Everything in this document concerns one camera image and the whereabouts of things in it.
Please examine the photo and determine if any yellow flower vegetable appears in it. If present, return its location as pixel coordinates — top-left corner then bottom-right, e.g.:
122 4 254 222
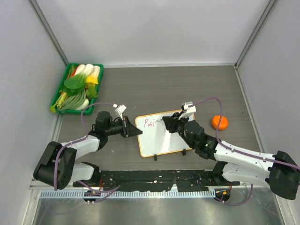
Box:
85 73 99 89

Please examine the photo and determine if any slotted cable duct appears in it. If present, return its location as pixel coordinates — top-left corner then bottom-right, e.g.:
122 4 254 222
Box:
40 189 216 199

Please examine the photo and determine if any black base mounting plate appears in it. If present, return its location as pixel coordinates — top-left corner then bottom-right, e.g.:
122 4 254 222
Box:
83 170 240 192

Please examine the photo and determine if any white radish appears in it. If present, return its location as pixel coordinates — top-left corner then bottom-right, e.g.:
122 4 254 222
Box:
75 98 90 111

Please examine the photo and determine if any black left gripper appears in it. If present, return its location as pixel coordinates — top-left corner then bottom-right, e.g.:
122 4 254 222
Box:
105 116 142 138

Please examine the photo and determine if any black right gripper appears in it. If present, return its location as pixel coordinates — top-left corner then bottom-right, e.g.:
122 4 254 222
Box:
163 111 195 148

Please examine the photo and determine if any green long beans bundle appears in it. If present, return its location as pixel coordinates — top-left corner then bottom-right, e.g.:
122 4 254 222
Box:
57 90 86 111

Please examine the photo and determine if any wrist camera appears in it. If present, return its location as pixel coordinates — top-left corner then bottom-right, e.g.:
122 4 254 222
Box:
179 101 196 120
113 104 127 120

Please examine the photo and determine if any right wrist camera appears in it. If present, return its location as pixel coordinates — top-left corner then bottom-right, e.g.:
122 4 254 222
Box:
179 101 196 120

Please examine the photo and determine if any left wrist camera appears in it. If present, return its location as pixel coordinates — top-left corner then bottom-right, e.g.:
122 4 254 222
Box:
113 104 127 120

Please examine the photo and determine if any yellow framed whiteboard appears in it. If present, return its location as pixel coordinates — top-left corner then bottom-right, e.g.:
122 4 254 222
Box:
135 110 191 158

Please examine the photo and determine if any orange round toy fruit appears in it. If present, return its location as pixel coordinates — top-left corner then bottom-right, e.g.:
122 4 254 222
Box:
211 115 229 130

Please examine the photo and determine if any green plastic crate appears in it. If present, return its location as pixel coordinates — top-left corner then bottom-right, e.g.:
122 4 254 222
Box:
49 63 104 114

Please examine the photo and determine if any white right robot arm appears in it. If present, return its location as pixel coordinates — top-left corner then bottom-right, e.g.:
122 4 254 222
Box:
162 112 300 200

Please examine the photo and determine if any green leafy bok choy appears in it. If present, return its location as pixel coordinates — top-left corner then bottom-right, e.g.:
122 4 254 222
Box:
60 73 86 96

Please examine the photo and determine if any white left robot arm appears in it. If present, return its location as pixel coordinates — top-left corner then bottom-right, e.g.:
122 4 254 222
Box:
33 111 143 190

